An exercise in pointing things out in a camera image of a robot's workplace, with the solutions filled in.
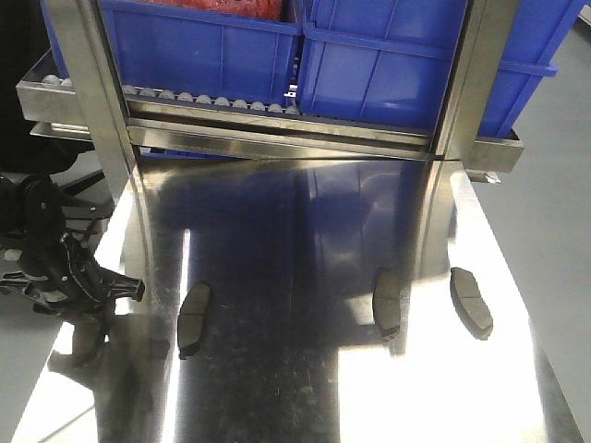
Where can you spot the red bagged parts in bin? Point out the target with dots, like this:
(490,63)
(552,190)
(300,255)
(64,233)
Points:
(264,9)

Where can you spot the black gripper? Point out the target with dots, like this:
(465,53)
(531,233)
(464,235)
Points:
(45,232)

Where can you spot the left blue plastic bin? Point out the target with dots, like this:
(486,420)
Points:
(200,52)

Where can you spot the blue plastic bin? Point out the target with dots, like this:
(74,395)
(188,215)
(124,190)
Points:
(388,62)
(200,52)

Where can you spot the grey brake pad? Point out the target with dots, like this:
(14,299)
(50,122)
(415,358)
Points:
(469,304)
(192,320)
(386,306)

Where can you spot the right blue plastic bin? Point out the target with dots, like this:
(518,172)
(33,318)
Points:
(388,62)

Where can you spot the stainless steel roller rack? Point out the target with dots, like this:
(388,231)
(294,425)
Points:
(96,109)

